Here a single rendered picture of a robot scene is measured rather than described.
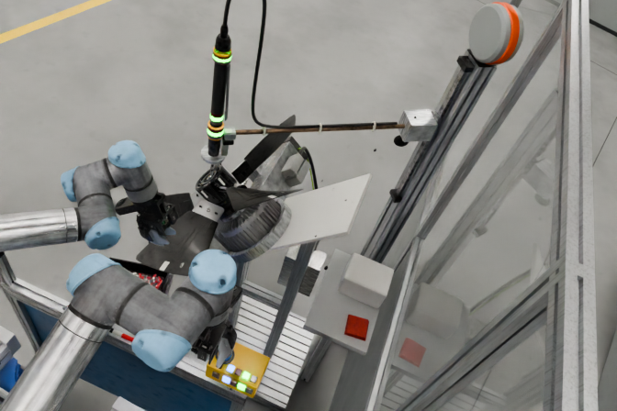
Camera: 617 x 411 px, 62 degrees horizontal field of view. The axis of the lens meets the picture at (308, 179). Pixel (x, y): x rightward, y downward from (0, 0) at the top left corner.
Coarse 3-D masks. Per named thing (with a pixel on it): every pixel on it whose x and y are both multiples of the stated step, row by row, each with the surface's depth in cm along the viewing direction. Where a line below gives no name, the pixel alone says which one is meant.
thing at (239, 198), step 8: (232, 192) 155; (240, 192) 154; (248, 192) 153; (256, 192) 152; (264, 192) 153; (272, 192) 153; (288, 192) 149; (232, 200) 147; (240, 200) 146; (248, 200) 145; (256, 200) 144; (264, 200) 143; (240, 208) 141
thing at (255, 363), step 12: (240, 348) 152; (216, 360) 148; (240, 360) 150; (252, 360) 150; (264, 360) 151; (228, 372) 147; (252, 372) 148; (228, 384) 151; (252, 384) 146; (252, 396) 151
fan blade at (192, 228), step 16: (176, 224) 162; (192, 224) 162; (208, 224) 163; (176, 240) 157; (192, 240) 158; (208, 240) 159; (144, 256) 155; (160, 256) 154; (176, 256) 153; (192, 256) 154; (176, 272) 149
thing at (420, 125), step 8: (408, 112) 157; (416, 112) 158; (424, 112) 159; (432, 112) 159; (400, 120) 160; (408, 120) 155; (416, 120) 155; (424, 120) 156; (432, 120) 157; (440, 120) 157; (400, 128) 160; (408, 128) 156; (416, 128) 155; (424, 128) 156; (432, 128) 157; (408, 136) 157; (416, 136) 158; (424, 136) 159
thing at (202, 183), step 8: (216, 168) 174; (224, 168) 171; (216, 176) 166; (224, 176) 168; (200, 184) 172; (208, 184) 166; (216, 184) 166; (232, 184) 170; (200, 192) 168; (208, 192) 167; (216, 192) 167; (224, 192) 168; (208, 200) 170; (216, 200) 169; (224, 200) 170; (224, 208) 172; (232, 208) 169; (224, 216) 170
